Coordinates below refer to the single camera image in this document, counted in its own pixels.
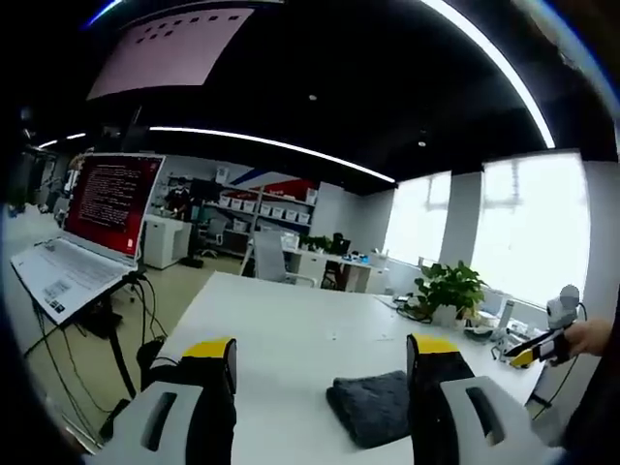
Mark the person's right hand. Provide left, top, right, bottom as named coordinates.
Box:
left=564, top=318, right=615, bottom=357

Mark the white cabinet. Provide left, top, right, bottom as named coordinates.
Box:
left=141, top=213, right=193, bottom=270

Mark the white open laptop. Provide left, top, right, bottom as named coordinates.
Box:
left=9, top=152, right=166, bottom=326

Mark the small green plant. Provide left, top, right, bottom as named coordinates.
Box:
left=297, top=232, right=335, bottom=254

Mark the white work table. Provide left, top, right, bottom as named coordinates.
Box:
left=99, top=270, right=558, bottom=465

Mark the grey office chair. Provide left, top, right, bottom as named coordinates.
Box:
left=244, top=230, right=311, bottom=287

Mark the shelf with white bins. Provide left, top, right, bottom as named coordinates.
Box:
left=202, top=186, right=319, bottom=258

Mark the potted green plant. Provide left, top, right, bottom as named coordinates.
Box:
left=414, top=260, right=488, bottom=326

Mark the dark grey towel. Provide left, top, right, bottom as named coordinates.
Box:
left=325, top=370, right=411, bottom=450

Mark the black cable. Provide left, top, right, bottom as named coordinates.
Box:
left=21, top=273, right=171, bottom=440

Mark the black laptop stand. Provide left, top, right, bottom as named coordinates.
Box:
left=72, top=270, right=151, bottom=398

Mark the white office desk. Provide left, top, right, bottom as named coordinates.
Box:
left=283, top=241, right=388, bottom=295

